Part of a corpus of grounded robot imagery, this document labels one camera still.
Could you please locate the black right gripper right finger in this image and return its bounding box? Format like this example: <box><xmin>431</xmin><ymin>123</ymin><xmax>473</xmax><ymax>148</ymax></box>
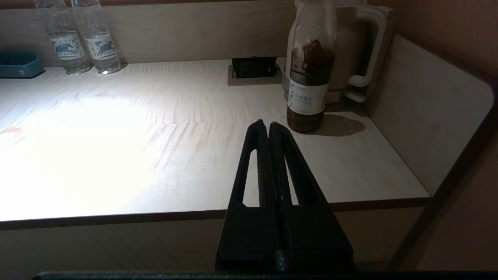
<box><xmin>270</xmin><ymin>122</ymin><xmax>354</xmax><ymax>272</ymax></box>

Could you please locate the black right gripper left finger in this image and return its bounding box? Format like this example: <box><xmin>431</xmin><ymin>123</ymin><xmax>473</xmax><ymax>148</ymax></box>
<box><xmin>216</xmin><ymin>119</ymin><xmax>281</xmax><ymax>272</ymax></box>

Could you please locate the recessed table socket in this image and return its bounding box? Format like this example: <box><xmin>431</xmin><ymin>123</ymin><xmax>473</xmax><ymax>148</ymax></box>
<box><xmin>228</xmin><ymin>57</ymin><xmax>282</xmax><ymax>87</ymax></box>

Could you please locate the dark drink plastic bottle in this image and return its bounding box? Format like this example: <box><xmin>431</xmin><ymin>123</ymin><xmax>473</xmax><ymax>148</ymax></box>
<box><xmin>287</xmin><ymin>0</ymin><xmax>337</xmax><ymax>133</ymax></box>

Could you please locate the wooden side rim panel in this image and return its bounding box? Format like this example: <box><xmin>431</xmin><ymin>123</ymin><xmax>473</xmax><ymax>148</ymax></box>
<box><xmin>366</xmin><ymin>34</ymin><xmax>495</xmax><ymax>197</ymax></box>

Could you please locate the white electric kettle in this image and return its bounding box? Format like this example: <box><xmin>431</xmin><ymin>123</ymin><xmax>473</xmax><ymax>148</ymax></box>
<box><xmin>284</xmin><ymin>0</ymin><xmax>394</xmax><ymax>105</ymax></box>

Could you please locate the long wooden backsplash panel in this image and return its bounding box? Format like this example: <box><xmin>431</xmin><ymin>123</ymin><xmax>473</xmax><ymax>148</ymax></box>
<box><xmin>0</xmin><ymin>0</ymin><xmax>296</xmax><ymax>67</ymax></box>

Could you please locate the clear water bottle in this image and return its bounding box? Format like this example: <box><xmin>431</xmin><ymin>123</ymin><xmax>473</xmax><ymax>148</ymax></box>
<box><xmin>33</xmin><ymin>0</ymin><xmax>92</xmax><ymax>75</ymax></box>
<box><xmin>71</xmin><ymin>0</ymin><xmax>122</xmax><ymax>74</ymax></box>

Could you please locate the small blue rectangular tray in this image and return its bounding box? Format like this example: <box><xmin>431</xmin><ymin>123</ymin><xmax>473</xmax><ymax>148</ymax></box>
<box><xmin>0</xmin><ymin>52</ymin><xmax>45</xmax><ymax>79</ymax></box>

